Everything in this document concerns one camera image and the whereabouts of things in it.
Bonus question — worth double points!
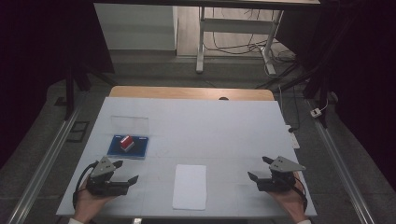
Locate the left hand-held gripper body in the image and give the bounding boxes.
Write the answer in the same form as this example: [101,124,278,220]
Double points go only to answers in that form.
[86,156,130,197]

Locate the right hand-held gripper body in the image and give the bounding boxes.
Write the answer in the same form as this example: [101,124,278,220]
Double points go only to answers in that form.
[257,155,307,192]

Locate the red and white stamp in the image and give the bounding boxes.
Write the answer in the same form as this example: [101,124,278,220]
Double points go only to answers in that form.
[120,134,135,153]

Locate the blue ink pad case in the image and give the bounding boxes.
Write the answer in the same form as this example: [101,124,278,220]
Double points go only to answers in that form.
[106,115,150,161]

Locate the white paper sheet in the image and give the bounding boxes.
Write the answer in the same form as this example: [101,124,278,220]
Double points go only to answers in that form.
[172,163,208,211]

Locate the person's right hand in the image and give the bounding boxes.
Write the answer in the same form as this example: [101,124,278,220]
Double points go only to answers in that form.
[268,180,308,224]

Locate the white table cover board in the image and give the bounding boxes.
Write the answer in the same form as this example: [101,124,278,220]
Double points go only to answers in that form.
[56,96,318,218]

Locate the black tripod stand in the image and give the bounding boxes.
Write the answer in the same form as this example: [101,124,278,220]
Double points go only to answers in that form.
[255,57,332,129]

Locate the wooden table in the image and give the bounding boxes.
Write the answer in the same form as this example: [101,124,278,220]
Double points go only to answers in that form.
[108,85,276,102]

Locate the dark curtain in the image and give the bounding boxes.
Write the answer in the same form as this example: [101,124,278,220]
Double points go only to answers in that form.
[0,0,116,169]
[275,0,396,190]

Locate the grey cabinet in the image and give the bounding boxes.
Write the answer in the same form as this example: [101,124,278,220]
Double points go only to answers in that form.
[93,3,178,51]

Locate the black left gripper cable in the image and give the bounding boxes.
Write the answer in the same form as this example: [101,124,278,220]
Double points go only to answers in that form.
[72,161,98,210]

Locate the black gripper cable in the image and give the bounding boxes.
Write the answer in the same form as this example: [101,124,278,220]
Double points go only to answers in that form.
[72,161,98,210]
[293,174,309,214]

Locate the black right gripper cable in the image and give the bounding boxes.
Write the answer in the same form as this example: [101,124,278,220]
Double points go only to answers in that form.
[293,174,309,214]

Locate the black floor frame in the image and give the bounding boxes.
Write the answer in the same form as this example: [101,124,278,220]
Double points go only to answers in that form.
[66,120,91,144]

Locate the aluminium floor rail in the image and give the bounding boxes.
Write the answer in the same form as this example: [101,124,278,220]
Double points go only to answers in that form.
[6,102,86,224]
[305,99,378,224]

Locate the black floor cables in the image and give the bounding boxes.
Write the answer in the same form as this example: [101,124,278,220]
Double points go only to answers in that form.
[204,7,297,64]

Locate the white desk frame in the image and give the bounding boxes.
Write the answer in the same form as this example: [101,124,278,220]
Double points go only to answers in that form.
[195,6,285,76]

